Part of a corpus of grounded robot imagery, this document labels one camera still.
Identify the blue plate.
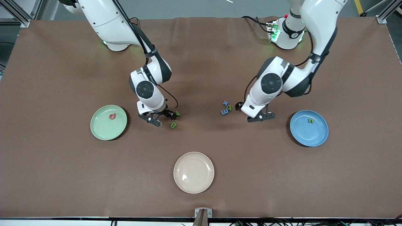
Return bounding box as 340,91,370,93
289,110,329,147

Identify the base connector box green light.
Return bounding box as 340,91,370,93
266,19,281,43

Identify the aluminium frame post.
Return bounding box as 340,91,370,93
31,0,51,20
0,0,31,28
376,0,402,24

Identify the tan camera support pole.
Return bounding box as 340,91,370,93
192,210,209,226

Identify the grey metal rod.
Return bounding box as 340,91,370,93
361,0,388,17

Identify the green plate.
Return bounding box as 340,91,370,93
90,105,128,141

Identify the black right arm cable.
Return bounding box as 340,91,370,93
113,0,179,111

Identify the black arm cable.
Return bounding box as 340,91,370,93
113,0,179,111
243,28,314,104

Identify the grey metal bracket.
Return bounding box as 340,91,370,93
194,208,213,218

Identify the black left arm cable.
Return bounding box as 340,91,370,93
243,28,314,104

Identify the beige plate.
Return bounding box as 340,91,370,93
173,152,215,194

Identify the brown table cover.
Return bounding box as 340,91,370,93
0,16,402,218

